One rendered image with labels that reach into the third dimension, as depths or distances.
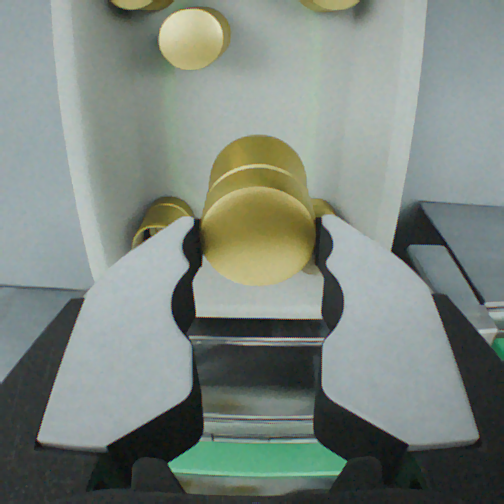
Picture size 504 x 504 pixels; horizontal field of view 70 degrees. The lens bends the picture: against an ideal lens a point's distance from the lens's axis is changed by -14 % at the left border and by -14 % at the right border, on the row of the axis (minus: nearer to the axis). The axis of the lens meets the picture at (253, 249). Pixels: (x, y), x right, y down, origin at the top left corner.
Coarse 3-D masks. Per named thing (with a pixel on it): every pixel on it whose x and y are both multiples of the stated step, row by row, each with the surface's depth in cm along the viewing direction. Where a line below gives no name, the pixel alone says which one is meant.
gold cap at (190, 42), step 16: (176, 16) 18; (192, 16) 18; (208, 16) 18; (224, 16) 22; (160, 32) 18; (176, 32) 18; (192, 32) 18; (208, 32) 19; (224, 32) 19; (160, 48) 19; (176, 48) 19; (192, 48) 19; (208, 48) 19; (224, 48) 21; (176, 64) 19; (192, 64) 19; (208, 64) 20
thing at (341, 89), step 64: (64, 0) 15; (192, 0) 21; (256, 0) 21; (384, 0) 17; (64, 64) 17; (128, 64) 23; (256, 64) 23; (320, 64) 23; (384, 64) 18; (64, 128) 19; (128, 128) 24; (192, 128) 26; (256, 128) 26; (320, 128) 26; (384, 128) 19; (128, 192) 26; (192, 192) 28; (320, 192) 28; (384, 192) 20
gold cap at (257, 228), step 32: (224, 160) 13; (256, 160) 12; (288, 160) 13; (224, 192) 11; (256, 192) 11; (288, 192) 11; (224, 224) 11; (256, 224) 11; (288, 224) 11; (224, 256) 12; (256, 256) 12; (288, 256) 12
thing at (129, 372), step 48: (192, 240) 11; (96, 288) 9; (144, 288) 9; (192, 288) 10; (96, 336) 8; (144, 336) 8; (96, 384) 7; (144, 384) 7; (192, 384) 7; (48, 432) 6; (96, 432) 6; (144, 432) 6; (192, 432) 7
